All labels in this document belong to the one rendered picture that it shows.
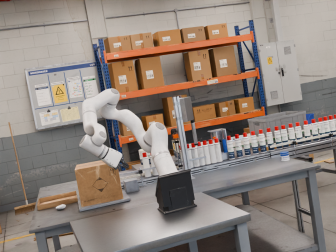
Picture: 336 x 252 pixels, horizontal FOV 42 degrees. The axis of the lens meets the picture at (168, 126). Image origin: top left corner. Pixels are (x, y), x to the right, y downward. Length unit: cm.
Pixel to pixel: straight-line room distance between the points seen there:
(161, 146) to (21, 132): 515
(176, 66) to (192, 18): 96
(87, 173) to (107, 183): 16
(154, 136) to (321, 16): 755
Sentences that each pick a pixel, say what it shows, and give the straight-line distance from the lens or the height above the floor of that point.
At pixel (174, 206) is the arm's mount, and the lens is 271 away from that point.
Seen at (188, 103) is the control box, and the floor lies 143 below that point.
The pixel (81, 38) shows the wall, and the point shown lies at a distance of 795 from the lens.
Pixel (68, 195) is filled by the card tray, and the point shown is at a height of 85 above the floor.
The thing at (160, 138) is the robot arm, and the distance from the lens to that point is 286.
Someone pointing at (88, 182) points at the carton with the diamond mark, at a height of 102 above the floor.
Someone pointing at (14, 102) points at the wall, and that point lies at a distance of 778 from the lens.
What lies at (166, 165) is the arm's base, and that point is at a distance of 275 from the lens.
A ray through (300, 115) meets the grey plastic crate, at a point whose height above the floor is 98.
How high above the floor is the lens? 158
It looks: 5 degrees down
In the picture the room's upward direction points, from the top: 9 degrees counter-clockwise
